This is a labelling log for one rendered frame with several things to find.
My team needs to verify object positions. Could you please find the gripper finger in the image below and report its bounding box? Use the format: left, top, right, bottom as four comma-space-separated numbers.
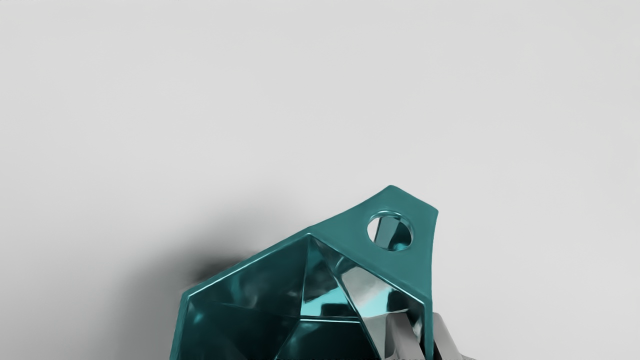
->
432, 312, 477, 360

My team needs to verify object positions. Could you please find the teal faceted mug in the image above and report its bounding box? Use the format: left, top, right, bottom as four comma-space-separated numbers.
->
169, 184, 440, 360

